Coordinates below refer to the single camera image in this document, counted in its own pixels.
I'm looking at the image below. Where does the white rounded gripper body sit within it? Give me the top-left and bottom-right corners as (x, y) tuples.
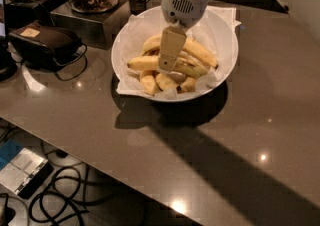
(161, 0), (209, 29)

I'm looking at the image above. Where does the beige flat gripper finger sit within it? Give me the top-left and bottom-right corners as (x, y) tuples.
(159, 25), (186, 72)

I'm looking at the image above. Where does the middle lower yellow banana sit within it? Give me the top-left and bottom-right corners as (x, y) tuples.
(155, 73), (178, 91)

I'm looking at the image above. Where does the left lower yellow banana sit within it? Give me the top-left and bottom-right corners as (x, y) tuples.
(139, 70), (161, 96)

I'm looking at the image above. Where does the white round bowl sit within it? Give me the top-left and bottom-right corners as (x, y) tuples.
(110, 5), (240, 103)

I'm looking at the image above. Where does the right lower yellow banana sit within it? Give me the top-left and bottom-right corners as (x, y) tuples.
(179, 77), (197, 93)

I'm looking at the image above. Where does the black headset cable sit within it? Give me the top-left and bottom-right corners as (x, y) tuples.
(53, 43), (89, 82)

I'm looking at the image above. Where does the black cable on floor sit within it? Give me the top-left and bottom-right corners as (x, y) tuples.
(27, 164), (128, 226)

